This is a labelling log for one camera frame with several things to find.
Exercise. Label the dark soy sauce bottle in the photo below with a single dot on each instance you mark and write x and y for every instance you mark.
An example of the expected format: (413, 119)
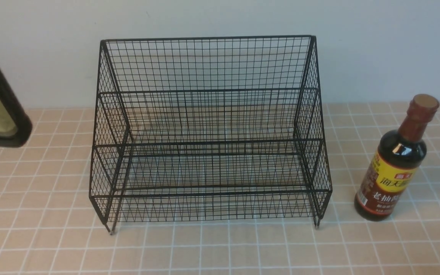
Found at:
(399, 155)

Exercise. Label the black wire mesh rack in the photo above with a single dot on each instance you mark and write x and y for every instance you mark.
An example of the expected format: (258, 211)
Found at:
(209, 128)

